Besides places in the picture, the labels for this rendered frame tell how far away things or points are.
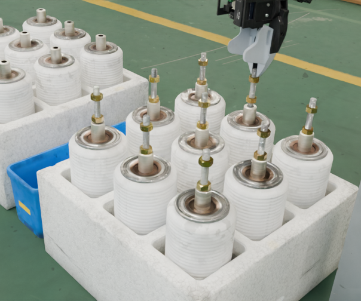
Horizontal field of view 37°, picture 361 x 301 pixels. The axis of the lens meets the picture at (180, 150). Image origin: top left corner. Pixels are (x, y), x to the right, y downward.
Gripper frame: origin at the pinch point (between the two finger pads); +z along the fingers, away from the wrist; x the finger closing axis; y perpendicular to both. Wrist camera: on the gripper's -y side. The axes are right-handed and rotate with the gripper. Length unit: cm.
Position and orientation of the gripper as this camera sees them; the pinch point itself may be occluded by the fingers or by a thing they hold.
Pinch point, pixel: (259, 66)
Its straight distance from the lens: 91.9
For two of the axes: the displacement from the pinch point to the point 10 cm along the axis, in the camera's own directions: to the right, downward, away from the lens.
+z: -0.4, 8.5, 5.2
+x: 5.1, 4.7, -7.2
